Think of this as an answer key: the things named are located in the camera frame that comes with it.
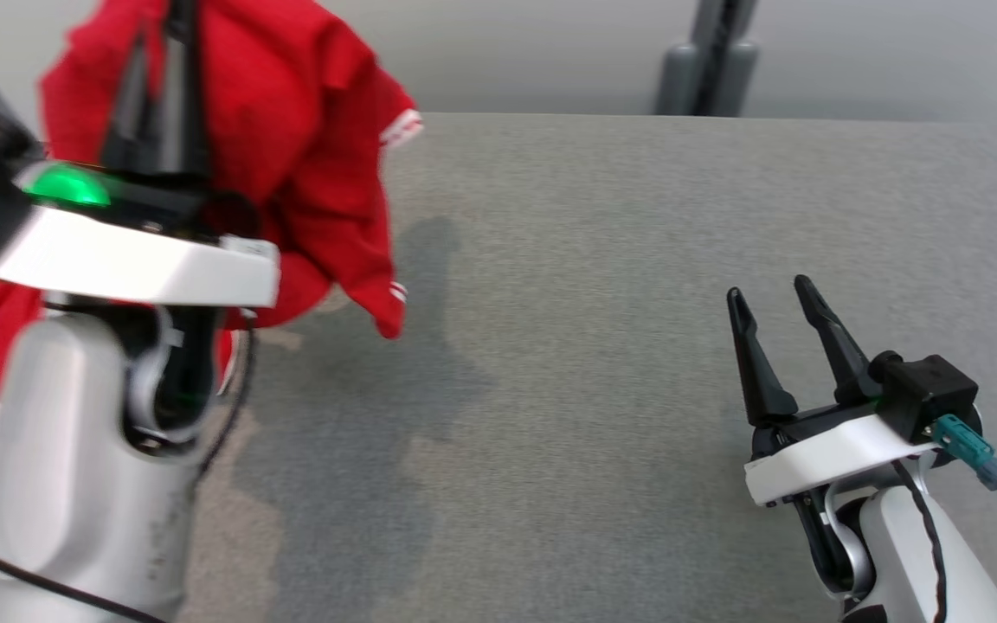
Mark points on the grey partition post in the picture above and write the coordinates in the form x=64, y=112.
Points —
x=706, y=61

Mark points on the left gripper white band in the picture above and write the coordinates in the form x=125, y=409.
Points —
x=118, y=260

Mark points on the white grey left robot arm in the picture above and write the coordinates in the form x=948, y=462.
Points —
x=66, y=476

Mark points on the red basketball jersey white trim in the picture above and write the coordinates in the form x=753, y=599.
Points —
x=308, y=130

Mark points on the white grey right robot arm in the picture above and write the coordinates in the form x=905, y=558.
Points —
x=897, y=562

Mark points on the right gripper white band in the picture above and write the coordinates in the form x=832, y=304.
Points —
x=827, y=459

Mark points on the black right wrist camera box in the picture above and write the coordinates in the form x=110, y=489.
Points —
x=923, y=389

